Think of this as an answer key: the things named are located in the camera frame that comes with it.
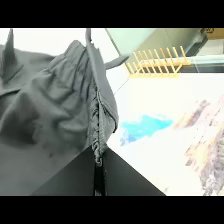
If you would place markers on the yellow wooden rack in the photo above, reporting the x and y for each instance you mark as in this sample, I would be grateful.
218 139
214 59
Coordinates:
156 65

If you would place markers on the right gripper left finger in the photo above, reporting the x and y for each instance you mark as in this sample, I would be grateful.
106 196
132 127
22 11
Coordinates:
73 178

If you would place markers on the dark grey pants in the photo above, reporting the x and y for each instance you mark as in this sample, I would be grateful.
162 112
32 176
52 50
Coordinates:
56 100

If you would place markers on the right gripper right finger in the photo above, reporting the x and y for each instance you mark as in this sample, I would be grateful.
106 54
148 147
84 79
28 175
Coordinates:
126 178

